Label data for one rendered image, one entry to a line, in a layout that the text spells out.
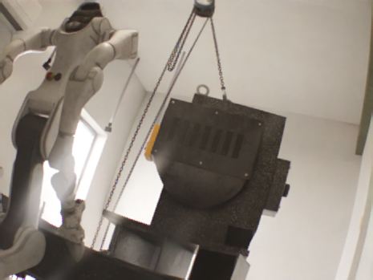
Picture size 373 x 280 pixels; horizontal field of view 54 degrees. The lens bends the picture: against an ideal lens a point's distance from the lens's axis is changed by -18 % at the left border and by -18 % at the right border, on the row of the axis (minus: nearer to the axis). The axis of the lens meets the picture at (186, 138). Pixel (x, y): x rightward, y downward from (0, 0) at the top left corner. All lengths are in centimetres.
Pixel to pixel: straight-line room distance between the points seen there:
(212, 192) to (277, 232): 248
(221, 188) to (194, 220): 21
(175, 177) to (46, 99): 74
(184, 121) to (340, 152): 284
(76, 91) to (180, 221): 94
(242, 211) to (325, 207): 245
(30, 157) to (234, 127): 99
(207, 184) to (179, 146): 21
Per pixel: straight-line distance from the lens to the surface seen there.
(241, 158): 194
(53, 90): 155
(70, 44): 160
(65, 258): 176
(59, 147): 130
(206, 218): 200
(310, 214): 435
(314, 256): 425
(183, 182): 192
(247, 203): 202
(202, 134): 199
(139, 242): 224
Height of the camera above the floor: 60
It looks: 21 degrees up
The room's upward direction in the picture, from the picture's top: 19 degrees clockwise
